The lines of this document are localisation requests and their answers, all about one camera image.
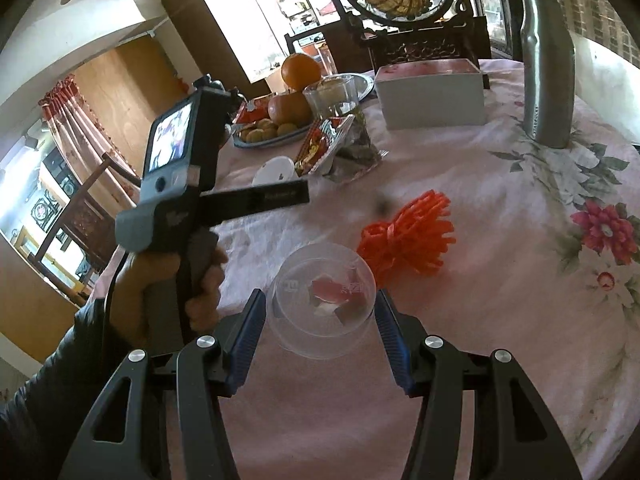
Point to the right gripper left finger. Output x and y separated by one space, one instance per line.
124 436

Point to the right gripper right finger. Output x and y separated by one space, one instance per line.
515 435

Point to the red foil snack wrapper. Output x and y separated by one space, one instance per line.
338 149

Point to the clear plastic cup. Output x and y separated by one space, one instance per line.
321 301

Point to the orange plastic netting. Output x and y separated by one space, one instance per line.
415 239

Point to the person's left forearm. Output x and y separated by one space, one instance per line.
41 422

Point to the person's left hand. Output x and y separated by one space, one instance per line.
127 314

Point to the pink floral curtain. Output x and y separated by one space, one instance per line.
82 141

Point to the wooden armchair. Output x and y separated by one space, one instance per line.
87 224

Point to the lower orange fruit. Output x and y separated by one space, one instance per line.
290 108

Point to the orange fruit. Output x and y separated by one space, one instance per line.
299 70
290 108

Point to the top orange fruit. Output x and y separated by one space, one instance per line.
299 70

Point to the glass cup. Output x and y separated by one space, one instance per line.
333 96

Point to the silver fruit plate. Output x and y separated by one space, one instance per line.
256 128

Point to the white rectangular box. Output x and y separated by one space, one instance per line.
434 93

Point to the framed embroidery basket screen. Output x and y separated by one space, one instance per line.
402 31

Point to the stainless steel bottle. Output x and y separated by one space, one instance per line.
549 73

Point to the beige window curtain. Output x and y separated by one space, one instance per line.
597 20

